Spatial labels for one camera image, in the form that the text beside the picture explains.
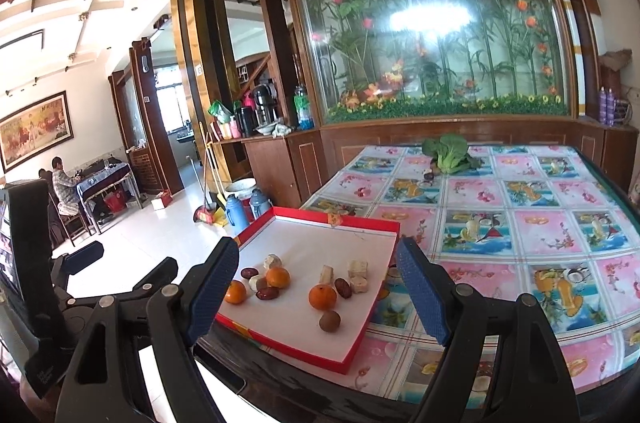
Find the blue thermos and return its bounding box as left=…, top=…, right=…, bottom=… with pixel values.
left=250, top=189, right=273, bottom=220
left=225, top=194, right=246, bottom=229

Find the red-rimmed white box tray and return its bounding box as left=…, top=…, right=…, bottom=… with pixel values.
left=215, top=206, right=402, bottom=375

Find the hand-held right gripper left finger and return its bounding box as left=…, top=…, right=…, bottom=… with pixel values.
left=55, top=237, right=241, bottom=423

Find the table with dark cloth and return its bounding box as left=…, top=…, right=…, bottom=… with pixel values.
left=75, top=162, right=137, bottom=226

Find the metal basin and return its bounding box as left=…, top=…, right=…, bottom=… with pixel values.
left=225, top=179, right=257, bottom=198

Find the black flask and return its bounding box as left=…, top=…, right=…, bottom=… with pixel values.
left=236, top=105, right=256, bottom=138

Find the framed wall painting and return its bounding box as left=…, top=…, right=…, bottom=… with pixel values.
left=0, top=91, right=74, bottom=174

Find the green plastic bottle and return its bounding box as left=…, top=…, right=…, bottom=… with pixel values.
left=293, top=84, right=315, bottom=131

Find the yellow-handled broom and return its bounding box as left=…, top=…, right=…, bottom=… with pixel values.
left=200, top=123, right=228, bottom=210

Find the black thermos jug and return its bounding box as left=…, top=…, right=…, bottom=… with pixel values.
left=252, top=85, right=278, bottom=126

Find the green bok choy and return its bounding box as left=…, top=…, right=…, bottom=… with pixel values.
left=421, top=134, right=483, bottom=175

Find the green plastic bag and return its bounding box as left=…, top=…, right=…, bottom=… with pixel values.
left=208, top=99, right=232, bottom=124

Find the wooden pillar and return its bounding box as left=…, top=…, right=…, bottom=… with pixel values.
left=169, top=0, right=242, bottom=204

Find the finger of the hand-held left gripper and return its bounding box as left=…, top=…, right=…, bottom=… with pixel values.
left=50, top=240, right=104, bottom=304
left=67, top=256, right=179, bottom=311

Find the wooden sideboard cabinet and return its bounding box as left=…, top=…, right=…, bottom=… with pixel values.
left=242, top=129, right=327, bottom=210

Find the fruit-print plastic tablecloth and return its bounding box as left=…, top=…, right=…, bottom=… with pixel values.
left=300, top=144, right=640, bottom=396

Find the orange mandarin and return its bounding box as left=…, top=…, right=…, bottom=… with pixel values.
left=265, top=266, right=291, bottom=290
left=223, top=280, right=248, bottom=305
left=308, top=284, right=337, bottom=311

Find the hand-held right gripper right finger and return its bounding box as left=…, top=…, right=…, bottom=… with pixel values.
left=396, top=237, right=581, bottom=423

